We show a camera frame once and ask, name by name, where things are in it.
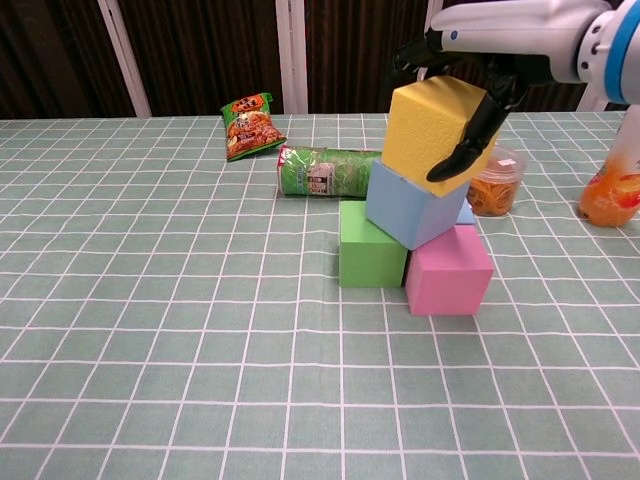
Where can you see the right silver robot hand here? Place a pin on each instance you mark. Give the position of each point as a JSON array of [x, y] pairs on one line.
[[505, 30]]

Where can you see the yellow foam block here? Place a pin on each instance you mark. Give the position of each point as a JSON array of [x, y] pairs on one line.
[[425, 130]]

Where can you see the light blue foam block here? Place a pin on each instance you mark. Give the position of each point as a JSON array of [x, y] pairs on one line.
[[400, 205], [466, 215]]

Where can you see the pink foam block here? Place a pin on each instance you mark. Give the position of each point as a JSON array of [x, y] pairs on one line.
[[445, 280]]

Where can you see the green foam block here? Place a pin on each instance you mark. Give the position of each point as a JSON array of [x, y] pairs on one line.
[[370, 260]]

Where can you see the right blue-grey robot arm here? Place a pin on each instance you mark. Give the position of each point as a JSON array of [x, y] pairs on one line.
[[625, 50]]

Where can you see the clear jar of rubber bands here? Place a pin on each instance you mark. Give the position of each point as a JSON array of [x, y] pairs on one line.
[[495, 192]]

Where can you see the orange drink bottle black cap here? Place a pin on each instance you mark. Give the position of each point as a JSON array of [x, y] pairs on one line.
[[612, 195]]

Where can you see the green chip can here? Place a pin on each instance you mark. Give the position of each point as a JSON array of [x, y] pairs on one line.
[[325, 172]]

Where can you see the green snack bag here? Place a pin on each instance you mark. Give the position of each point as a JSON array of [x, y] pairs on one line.
[[250, 130]]

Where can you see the black pleated curtain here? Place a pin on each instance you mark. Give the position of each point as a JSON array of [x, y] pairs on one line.
[[210, 50]]

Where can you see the green checkered tablecloth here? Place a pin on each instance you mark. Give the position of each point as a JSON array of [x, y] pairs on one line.
[[150, 350]]

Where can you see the white frame post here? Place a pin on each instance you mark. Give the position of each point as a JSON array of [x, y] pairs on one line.
[[125, 60], [291, 55]]

